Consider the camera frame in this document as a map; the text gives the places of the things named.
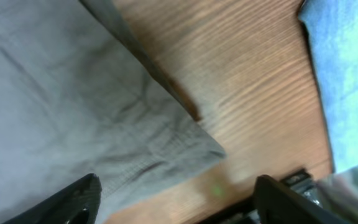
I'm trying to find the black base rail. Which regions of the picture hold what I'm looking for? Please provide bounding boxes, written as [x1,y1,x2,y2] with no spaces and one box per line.
[198,169,322,224]

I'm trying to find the light blue denim jeans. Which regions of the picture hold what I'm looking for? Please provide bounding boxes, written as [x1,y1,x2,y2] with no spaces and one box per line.
[298,0,358,172]

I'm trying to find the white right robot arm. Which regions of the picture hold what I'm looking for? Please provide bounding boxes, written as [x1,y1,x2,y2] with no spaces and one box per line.
[8,167,358,224]

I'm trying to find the grey cargo shorts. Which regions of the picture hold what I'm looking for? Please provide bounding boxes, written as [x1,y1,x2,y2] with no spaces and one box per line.
[0,1,225,223]

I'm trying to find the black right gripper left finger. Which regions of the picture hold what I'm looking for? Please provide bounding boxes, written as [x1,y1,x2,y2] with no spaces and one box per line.
[4,174,102,224]

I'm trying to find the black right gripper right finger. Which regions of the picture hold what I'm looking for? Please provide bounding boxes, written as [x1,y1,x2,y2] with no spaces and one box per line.
[254,175,347,224]

